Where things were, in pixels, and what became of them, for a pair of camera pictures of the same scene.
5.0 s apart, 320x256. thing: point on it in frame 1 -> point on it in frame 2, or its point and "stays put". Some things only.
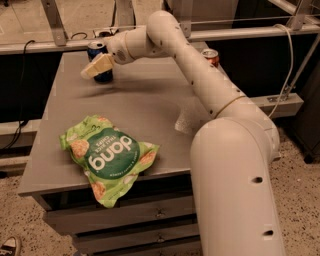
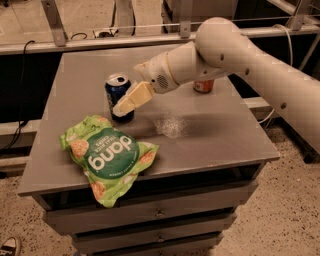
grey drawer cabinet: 153,214 stays put
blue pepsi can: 94,48 -> 115,87
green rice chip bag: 111,161 stays put
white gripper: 116,47 -> 156,74
